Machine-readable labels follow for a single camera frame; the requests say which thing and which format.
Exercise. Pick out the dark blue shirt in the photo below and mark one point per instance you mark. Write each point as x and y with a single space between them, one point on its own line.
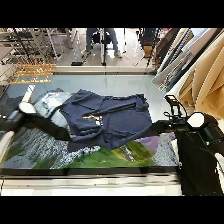
116 120

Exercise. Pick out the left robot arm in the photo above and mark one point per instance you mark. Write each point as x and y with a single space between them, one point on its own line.
40 124

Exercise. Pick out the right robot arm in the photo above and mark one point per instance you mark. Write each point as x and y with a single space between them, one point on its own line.
200 156

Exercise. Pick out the light blue garment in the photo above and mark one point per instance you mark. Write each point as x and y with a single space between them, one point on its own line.
50 101

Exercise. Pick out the person's legs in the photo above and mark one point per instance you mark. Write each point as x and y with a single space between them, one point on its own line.
112 39

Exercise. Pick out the beige fabric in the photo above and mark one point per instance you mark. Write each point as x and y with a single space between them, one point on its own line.
206 80

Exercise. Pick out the silver frame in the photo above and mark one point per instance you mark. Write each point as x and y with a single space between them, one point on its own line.
90 185

